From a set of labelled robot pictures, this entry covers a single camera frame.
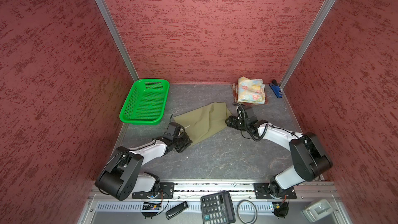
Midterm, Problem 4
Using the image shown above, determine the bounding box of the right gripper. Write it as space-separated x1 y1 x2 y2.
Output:
224 116 248 131

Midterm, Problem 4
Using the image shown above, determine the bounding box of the olive green skirt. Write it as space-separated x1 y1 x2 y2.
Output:
174 102 232 145

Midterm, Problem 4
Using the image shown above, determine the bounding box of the red plaid skirt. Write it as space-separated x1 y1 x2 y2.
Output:
231 83 268 106

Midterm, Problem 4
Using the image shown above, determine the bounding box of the floral pastel skirt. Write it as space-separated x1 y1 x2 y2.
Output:
237 77 266 105

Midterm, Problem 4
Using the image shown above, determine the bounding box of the green plastic basket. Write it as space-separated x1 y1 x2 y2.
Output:
119 79 170 125

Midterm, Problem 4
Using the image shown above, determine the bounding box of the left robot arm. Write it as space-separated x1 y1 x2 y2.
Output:
95 133 192 201

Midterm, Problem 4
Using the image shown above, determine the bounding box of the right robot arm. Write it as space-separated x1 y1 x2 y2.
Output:
226 116 333 199

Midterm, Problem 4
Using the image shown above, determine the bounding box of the blue clamp tool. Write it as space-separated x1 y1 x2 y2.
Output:
269 79 283 99

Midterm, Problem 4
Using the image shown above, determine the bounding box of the black remote stick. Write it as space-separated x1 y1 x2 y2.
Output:
165 201 189 220

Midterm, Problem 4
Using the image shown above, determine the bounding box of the left circuit board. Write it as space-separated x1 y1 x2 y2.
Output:
141 202 162 219

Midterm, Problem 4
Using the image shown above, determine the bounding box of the circuit board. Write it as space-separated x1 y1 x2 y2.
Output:
272 202 289 218
141 202 162 219

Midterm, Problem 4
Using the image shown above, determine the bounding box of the black calculator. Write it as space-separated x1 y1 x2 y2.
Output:
200 191 236 224

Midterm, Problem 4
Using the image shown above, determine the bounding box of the right circuit board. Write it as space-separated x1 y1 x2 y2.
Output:
272 202 289 218

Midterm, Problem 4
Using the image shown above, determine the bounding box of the grey white box device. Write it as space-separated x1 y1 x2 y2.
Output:
302 199 333 223

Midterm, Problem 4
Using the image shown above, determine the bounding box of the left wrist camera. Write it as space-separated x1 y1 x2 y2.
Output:
163 122 185 141

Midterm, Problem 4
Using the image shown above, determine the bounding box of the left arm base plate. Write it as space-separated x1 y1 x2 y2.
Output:
132 182 175 200

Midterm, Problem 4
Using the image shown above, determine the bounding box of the aluminium front rail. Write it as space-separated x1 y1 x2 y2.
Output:
164 179 342 202

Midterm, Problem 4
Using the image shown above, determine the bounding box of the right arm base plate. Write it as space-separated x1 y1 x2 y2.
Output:
254 182 297 200

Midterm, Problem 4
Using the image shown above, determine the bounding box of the black cable ring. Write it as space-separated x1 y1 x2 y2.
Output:
236 199 259 224

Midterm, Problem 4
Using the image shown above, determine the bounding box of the right aluminium corner post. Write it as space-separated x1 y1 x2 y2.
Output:
280 0 336 89

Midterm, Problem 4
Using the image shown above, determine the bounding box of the aluminium corner post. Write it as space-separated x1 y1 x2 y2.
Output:
280 0 336 89
95 0 139 81

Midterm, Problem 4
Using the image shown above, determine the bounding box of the left aluminium corner post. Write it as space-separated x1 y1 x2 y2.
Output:
95 0 139 81

